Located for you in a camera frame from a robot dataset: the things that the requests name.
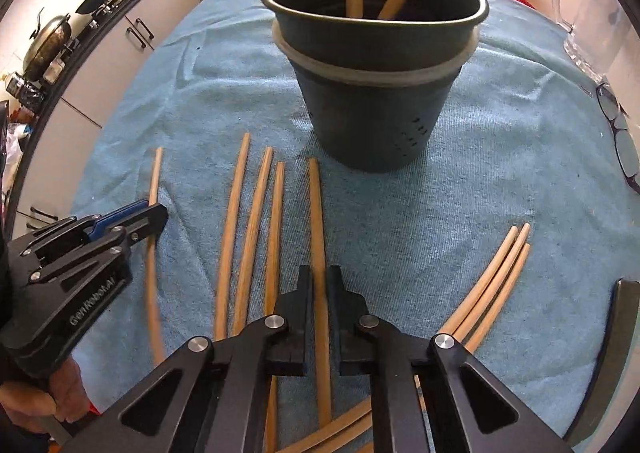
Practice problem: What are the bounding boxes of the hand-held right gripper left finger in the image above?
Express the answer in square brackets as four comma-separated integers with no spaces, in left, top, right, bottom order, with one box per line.
[55,265,314,453]

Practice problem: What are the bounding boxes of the dark plastic packet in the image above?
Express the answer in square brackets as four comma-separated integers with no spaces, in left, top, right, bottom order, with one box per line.
[7,73,41,104]

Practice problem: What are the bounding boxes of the blue towel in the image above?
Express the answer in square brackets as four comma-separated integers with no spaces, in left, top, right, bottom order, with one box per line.
[70,0,633,453]

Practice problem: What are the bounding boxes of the clear glass mug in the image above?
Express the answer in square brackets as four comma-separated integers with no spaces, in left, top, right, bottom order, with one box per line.
[550,0,633,84]

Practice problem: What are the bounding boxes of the black eyeglasses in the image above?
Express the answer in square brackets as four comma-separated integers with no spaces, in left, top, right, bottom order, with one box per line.
[595,83,640,194]

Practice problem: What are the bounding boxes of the lidded metal pan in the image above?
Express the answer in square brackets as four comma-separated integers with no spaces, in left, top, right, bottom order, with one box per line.
[22,8,76,81]

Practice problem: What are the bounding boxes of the dark plastic utensil holder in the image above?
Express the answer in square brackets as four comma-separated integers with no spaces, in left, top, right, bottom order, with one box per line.
[260,0,488,172]

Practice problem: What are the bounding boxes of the person's left hand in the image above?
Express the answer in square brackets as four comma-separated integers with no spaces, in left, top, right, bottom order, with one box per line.
[0,358,97,435]

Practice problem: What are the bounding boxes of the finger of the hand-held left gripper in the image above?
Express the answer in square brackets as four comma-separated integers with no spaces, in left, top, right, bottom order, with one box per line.
[10,200,151,255]
[25,204,170,285]

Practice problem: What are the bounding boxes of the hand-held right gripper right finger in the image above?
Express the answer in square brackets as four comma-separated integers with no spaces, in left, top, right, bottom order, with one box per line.
[326,266,577,453]

